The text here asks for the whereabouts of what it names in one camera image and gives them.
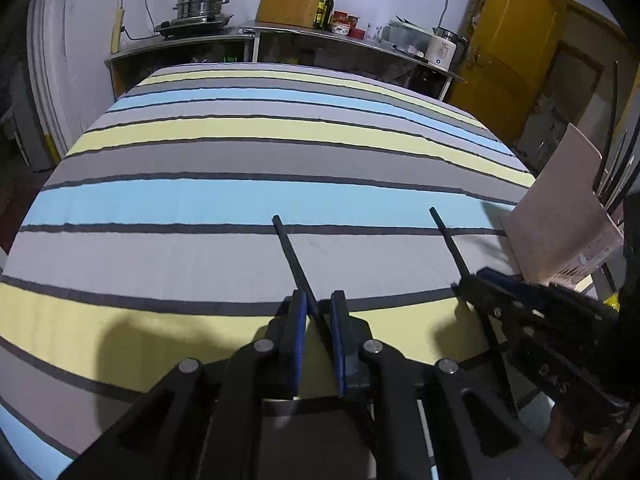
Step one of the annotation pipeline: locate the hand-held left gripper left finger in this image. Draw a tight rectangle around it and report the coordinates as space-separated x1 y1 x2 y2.
60 290 309 480

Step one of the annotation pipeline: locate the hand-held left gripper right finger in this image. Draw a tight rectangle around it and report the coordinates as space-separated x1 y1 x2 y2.
330 289 574 480

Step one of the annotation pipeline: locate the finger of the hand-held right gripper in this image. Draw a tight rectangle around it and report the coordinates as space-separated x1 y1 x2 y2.
451 276 532 320
474 267 557 299

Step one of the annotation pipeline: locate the black chopstick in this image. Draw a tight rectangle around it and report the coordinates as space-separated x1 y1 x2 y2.
429 207 519 417
271 215 328 328

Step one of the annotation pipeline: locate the cardboard box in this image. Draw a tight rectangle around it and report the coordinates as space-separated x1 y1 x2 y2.
504 122 627 287

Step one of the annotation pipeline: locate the bundle of black sticks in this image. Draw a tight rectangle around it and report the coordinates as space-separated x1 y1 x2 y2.
605 77 640 213

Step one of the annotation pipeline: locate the person's right hand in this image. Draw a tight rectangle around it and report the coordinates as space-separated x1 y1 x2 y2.
546 402 607 465

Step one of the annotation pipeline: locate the striped bed sheet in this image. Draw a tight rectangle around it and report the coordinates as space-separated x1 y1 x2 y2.
0 62 608 480

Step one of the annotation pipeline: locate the yellow wooden door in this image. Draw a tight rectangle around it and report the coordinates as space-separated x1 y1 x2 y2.
444 0 568 143

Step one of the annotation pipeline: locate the grey dish rack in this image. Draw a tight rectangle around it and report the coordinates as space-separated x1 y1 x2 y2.
382 16 434 57

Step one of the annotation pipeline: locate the steel kitchen counter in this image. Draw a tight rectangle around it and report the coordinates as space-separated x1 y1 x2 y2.
104 21 467 102

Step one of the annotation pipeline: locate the black induction cooker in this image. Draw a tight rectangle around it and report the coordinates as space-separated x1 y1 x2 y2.
153 14 236 39

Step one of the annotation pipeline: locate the steel steamer pot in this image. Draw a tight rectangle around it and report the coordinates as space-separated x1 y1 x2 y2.
169 0 237 24

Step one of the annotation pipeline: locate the yellow power strip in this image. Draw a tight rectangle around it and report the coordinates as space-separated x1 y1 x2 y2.
110 7 126 55

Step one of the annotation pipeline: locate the white door frame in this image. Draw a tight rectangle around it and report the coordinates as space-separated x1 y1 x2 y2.
24 0 73 162

